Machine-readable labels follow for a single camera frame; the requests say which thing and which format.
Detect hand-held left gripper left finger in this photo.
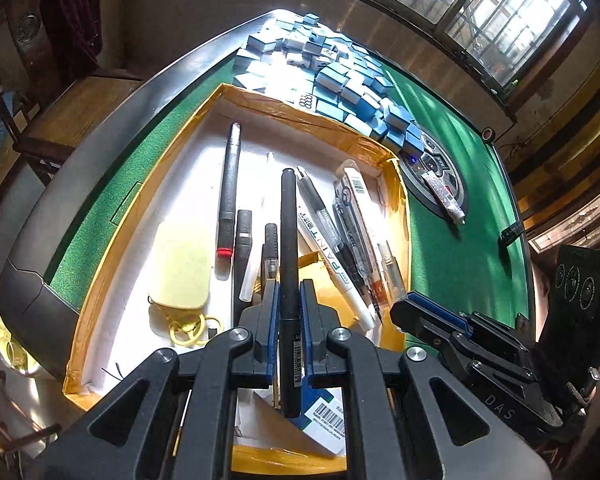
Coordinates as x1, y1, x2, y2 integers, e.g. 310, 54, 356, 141
25, 280, 281, 480

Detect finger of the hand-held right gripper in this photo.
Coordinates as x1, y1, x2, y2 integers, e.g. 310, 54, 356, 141
390, 300, 537, 387
407, 291, 523, 356

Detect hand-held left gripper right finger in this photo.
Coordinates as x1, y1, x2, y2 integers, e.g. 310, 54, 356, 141
300, 280, 551, 480

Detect clear pen with dark cap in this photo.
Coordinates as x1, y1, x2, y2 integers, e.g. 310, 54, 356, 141
377, 241, 408, 303

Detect long black pen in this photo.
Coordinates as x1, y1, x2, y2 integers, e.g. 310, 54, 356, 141
279, 168, 302, 419

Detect white paint marker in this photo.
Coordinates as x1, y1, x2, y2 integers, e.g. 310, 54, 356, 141
296, 210, 377, 332

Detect black gel pen with clip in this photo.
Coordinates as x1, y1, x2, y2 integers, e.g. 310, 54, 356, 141
261, 222, 280, 286

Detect yellow taped cardboard box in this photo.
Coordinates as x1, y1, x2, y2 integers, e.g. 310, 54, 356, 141
62, 82, 413, 473

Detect blue white small box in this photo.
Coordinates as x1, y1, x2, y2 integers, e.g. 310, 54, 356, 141
300, 387, 347, 457

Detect short black pen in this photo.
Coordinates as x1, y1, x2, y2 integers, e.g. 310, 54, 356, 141
234, 208, 255, 303

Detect white ointment tube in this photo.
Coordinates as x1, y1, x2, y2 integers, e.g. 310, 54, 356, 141
422, 170, 467, 225

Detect cream rounded device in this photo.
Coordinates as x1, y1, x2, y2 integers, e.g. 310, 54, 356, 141
147, 220, 212, 312

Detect wooden cabinet glass doors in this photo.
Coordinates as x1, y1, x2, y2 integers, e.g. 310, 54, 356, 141
527, 175, 600, 261

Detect white gel pen black grip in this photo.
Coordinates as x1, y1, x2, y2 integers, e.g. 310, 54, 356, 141
295, 166, 366, 286

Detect grey marker with red band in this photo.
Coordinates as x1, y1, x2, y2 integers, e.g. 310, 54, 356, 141
216, 121, 244, 260

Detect round metal dice plate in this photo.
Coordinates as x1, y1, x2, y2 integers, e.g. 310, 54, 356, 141
397, 127, 468, 216

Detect pile of blue mahjong tiles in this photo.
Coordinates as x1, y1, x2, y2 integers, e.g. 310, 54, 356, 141
230, 10, 423, 156

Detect wooden chair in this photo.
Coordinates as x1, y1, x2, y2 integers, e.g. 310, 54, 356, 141
0, 0, 143, 186

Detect barred window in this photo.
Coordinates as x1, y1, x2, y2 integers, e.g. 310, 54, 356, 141
350, 0, 588, 106

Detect maroon cloth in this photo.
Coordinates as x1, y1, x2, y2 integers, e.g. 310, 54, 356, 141
40, 0, 101, 73

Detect yellow cable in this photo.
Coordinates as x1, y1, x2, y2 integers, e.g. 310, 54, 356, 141
167, 310, 222, 348

